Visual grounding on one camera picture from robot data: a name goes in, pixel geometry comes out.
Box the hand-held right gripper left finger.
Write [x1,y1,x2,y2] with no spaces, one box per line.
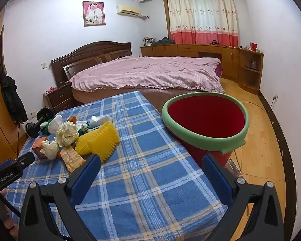
[19,153,102,241]

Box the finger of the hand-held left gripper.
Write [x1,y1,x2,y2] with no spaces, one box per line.
[14,152,36,169]

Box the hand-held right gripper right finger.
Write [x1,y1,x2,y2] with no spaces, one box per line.
[201,153,285,241]

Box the orange cardboard box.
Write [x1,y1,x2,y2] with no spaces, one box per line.
[31,136,49,159]

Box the orange snack wrapper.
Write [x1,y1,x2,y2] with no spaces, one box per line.
[60,146,86,174]

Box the small white tissue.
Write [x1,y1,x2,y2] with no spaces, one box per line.
[41,140,60,160]

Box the large cream tissue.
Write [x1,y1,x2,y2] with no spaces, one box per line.
[56,121,79,147]

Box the white printed packet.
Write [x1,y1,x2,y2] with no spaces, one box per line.
[76,121,92,134]

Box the red bucket with green rim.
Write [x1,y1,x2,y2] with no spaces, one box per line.
[162,92,249,168]

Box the person's left hand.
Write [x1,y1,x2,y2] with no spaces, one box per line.
[0,189,20,238]

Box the colourful printed mat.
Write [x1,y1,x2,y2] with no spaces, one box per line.
[226,157,242,181]

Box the green plush toy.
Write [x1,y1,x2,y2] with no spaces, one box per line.
[40,121,52,134]

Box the blue plaid blanket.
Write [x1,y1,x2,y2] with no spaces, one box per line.
[7,90,229,241]

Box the black jacket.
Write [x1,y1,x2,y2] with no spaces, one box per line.
[0,75,28,125]

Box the dark wooden nightstand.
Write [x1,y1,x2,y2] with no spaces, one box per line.
[43,82,77,114]

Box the wooden corner shelf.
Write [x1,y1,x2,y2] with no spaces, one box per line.
[237,48,264,95]

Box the pink quilt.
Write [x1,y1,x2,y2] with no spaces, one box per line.
[68,55,225,93]

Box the dark wooden bed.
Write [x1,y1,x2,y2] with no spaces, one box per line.
[50,41,226,121]

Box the long wooden cabinet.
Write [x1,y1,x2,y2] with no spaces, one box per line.
[140,44,241,79]

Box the pile of dark clothes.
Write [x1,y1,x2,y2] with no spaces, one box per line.
[157,37,176,46]

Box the framed wedding photo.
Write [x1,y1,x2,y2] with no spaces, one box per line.
[82,1,106,27]

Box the cream and red curtain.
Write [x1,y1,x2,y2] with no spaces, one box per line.
[167,0,239,48]

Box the floor cable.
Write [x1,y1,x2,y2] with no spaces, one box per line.
[231,102,275,113]

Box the wall air conditioner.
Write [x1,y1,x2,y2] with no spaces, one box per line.
[116,4,142,18]

